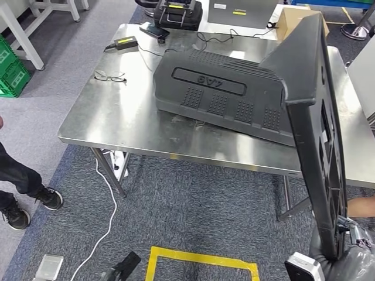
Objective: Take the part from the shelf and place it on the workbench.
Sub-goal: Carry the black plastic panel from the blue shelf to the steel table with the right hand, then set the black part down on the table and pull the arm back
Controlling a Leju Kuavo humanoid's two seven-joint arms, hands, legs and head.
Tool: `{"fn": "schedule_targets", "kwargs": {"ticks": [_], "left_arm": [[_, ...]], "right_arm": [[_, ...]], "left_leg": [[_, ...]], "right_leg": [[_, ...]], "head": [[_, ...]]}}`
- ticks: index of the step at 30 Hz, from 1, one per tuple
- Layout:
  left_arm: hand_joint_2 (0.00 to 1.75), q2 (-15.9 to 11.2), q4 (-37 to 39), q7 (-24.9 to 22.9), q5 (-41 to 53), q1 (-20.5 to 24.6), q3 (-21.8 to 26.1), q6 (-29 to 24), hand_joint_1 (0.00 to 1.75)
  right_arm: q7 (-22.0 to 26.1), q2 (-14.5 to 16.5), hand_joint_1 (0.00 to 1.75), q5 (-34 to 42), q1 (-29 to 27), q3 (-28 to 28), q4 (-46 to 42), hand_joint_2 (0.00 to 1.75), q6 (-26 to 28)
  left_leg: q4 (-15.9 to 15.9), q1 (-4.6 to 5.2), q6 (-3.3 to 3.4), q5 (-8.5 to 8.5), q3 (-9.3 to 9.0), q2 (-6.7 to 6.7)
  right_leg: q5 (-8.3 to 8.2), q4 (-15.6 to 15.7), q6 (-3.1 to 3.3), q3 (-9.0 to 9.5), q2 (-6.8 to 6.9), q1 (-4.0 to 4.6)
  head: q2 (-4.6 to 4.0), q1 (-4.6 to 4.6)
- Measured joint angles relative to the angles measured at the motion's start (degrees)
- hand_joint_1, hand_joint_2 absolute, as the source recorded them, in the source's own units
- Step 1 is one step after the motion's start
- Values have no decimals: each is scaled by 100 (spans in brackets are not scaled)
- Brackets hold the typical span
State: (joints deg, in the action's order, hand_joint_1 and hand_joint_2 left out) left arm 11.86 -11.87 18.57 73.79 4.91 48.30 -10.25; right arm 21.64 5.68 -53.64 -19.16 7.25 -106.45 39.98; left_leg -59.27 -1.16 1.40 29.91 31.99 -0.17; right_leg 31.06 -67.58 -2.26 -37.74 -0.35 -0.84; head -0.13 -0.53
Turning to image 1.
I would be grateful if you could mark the yellow floor tape outline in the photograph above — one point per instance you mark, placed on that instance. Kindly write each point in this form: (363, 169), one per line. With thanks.
(205, 258)

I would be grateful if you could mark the white power strip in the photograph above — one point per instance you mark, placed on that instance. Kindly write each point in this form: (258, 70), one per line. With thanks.
(119, 161)

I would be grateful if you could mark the blue metal shelf rack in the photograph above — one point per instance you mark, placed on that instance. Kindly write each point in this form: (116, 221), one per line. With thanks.
(322, 3)

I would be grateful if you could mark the black equipment case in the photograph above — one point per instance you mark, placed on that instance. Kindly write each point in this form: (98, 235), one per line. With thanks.
(187, 19)

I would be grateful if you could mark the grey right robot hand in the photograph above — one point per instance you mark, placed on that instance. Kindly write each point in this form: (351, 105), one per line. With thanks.
(357, 263)

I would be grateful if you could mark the chrome stanchion base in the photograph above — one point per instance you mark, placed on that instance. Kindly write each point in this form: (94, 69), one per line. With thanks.
(354, 31)

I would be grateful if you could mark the metal floor socket box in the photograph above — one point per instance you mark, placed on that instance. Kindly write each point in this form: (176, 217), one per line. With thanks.
(50, 267)

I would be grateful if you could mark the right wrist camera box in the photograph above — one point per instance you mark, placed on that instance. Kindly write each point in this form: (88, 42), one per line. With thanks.
(305, 267)

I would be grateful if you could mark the black power adapter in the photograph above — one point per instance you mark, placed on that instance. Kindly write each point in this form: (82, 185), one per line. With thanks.
(125, 42)

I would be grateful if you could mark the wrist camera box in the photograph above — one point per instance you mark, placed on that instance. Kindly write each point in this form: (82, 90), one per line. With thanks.
(305, 267)
(128, 263)

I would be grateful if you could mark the stainless steel workbench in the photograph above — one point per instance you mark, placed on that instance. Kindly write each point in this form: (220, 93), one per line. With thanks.
(117, 116)

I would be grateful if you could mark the person's forearm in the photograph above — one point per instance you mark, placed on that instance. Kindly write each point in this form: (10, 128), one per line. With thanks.
(361, 207)

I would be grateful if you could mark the black plastic plate bracket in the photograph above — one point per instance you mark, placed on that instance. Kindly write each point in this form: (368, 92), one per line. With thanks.
(308, 155)

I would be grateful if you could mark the black phone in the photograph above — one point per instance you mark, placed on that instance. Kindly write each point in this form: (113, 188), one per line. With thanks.
(153, 30)

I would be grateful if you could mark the black-rimmed glasses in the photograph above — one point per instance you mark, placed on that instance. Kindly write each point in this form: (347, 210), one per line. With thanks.
(102, 75)

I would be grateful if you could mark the black plastic engine cover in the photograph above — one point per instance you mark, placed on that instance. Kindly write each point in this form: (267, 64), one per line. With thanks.
(219, 108)

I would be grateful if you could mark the grey flat case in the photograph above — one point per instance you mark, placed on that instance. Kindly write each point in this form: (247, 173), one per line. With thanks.
(249, 17)

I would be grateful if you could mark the cardboard box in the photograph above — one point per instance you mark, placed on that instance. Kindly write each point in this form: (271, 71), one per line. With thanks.
(288, 23)

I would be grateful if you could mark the person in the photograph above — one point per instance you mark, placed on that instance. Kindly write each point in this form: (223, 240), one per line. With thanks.
(17, 174)

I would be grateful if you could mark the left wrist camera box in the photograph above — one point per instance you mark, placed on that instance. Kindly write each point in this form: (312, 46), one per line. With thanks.
(128, 263)

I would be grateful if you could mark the white table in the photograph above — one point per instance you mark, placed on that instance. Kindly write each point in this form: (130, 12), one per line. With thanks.
(20, 35)

